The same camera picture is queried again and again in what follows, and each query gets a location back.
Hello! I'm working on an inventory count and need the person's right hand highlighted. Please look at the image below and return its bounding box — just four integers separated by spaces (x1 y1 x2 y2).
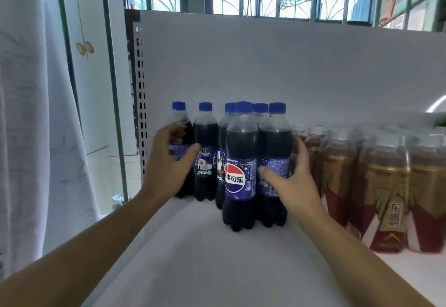
258 136 328 234

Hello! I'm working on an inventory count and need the person's left hand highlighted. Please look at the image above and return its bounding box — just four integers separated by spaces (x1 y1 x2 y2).
139 123 202 207

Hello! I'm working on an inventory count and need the group of blue-capped cola bottles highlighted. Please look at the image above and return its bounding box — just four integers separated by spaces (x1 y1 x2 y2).
193 101 269 233

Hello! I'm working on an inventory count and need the row of amber drink bottles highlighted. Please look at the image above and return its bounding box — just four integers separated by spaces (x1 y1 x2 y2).
291 123 446 254

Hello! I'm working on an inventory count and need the white metal shelf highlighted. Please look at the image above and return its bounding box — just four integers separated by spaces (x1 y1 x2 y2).
84 10 446 307

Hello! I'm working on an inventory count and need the person's right forearm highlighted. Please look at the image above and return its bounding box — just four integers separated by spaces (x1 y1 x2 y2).
300 209 436 307

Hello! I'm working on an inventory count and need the person's left forearm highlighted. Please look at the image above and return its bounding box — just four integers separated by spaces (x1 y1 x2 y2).
0 190 164 307

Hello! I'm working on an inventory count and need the white panelled door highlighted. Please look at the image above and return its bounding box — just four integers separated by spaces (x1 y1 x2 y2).
59 0 140 200

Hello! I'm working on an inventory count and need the white bamboo print curtain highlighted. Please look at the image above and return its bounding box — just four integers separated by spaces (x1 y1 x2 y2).
0 0 102 280

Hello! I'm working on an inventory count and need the small brass pendant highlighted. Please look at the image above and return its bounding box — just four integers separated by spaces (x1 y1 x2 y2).
75 40 96 57

